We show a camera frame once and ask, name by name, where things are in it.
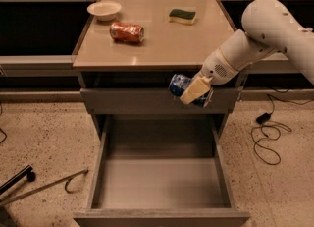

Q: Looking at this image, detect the white bowl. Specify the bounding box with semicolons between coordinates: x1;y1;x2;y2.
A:
87;1;122;22

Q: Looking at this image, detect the black bar on floor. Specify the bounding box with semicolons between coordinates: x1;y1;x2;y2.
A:
0;165;36;195

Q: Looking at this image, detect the orange soda can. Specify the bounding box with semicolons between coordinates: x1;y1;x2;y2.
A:
110;22;144;43

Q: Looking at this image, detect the grey metal rod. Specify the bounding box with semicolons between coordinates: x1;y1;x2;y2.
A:
0;168;89;207

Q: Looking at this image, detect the black cable left edge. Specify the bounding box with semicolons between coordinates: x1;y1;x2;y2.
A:
0;101;9;145

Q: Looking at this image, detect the closed grey top drawer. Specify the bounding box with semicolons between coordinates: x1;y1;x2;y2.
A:
80;88;239;114

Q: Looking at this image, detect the green yellow sponge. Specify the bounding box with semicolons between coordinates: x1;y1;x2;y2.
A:
168;9;196;25

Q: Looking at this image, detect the open grey middle drawer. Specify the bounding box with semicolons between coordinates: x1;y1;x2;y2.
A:
74;115;250;227

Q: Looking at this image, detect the black power adapter cable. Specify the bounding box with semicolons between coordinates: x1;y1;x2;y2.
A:
250;87;314;167

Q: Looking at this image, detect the grey drawer cabinet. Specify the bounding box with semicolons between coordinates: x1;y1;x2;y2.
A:
73;0;241;133

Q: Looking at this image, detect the blue pepsi can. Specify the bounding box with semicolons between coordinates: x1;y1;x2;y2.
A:
169;74;206;107

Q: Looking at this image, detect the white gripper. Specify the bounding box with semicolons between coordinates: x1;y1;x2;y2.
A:
180;49;239;108

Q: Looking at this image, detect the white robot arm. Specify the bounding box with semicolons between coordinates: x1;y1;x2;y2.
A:
180;0;314;104

